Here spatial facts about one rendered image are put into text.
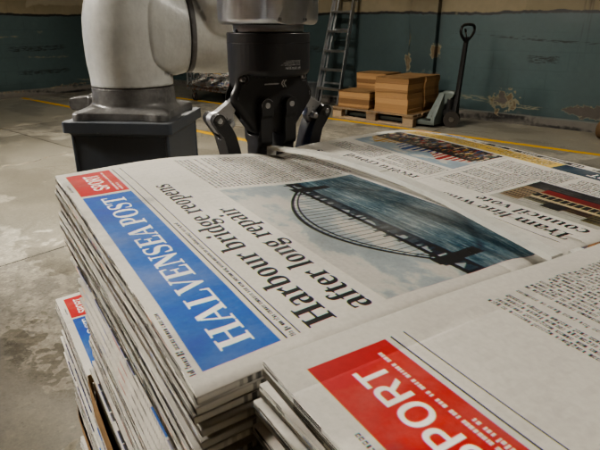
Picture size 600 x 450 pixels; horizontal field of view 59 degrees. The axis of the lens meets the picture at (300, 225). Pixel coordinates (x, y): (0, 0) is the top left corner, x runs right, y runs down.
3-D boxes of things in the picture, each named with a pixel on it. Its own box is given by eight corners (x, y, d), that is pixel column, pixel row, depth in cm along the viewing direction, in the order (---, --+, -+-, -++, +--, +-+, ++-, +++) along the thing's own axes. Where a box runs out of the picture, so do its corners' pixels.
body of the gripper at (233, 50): (244, 29, 42) (248, 144, 46) (330, 29, 46) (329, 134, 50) (207, 29, 48) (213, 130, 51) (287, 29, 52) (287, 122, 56)
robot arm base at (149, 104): (94, 106, 114) (90, 79, 112) (194, 107, 112) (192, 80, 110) (48, 120, 97) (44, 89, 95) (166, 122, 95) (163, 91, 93)
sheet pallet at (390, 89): (443, 119, 693) (447, 74, 673) (412, 128, 634) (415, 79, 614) (366, 110, 766) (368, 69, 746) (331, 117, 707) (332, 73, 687)
